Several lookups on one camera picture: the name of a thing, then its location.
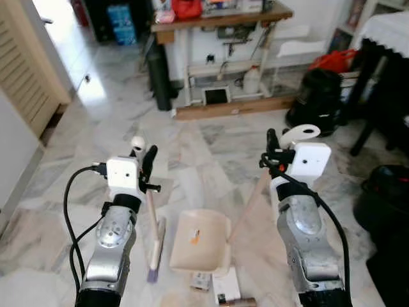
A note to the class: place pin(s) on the black round bin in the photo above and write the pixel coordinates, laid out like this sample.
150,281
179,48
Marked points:
386,198

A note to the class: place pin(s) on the tall black cylinder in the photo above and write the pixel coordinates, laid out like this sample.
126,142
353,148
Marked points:
160,77

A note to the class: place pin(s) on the red plastic bag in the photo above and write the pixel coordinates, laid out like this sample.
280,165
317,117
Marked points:
332,61

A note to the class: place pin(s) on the white flat carton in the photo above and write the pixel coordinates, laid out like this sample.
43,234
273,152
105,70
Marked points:
225,284

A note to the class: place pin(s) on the beige louvred door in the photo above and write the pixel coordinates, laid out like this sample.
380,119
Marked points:
25,70

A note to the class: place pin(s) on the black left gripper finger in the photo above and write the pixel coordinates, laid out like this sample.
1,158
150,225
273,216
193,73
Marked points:
151,163

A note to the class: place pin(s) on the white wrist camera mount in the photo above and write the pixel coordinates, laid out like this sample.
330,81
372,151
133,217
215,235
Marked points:
123,176
310,163

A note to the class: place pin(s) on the wooden top white-legged table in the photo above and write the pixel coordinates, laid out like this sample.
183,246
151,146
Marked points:
223,19

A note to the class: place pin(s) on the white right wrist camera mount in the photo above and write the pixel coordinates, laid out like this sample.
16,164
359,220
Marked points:
310,163

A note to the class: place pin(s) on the long wooden plank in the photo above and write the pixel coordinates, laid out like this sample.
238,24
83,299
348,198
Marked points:
236,107

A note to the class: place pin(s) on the white plastic jug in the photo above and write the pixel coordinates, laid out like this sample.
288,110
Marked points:
252,82

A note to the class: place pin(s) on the white framed dark panel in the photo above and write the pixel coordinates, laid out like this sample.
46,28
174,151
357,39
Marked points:
216,96

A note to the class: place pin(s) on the white lace tablecloth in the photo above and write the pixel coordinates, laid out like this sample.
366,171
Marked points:
386,32

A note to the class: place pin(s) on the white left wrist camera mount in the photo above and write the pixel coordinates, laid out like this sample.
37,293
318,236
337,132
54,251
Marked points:
123,176

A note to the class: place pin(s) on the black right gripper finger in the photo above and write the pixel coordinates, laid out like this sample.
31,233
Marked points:
273,141

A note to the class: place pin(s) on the brown metallic cylinder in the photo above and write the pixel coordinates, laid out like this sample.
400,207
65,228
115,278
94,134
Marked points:
239,302

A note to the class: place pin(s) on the black wooden table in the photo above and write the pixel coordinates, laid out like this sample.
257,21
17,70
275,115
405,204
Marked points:
383,96

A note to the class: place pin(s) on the small labelled brown box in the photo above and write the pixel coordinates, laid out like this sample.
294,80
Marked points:
201,281

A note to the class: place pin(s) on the pink pouch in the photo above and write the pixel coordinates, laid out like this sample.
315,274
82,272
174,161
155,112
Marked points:
164,16

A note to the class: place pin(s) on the red cloth bag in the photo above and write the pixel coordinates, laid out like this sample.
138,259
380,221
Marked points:
186,7

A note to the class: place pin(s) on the blue bottle pack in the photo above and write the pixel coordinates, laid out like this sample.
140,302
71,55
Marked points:
121,22

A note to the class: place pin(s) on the wooden broom purple bristles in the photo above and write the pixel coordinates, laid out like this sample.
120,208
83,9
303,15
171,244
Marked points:
156,246

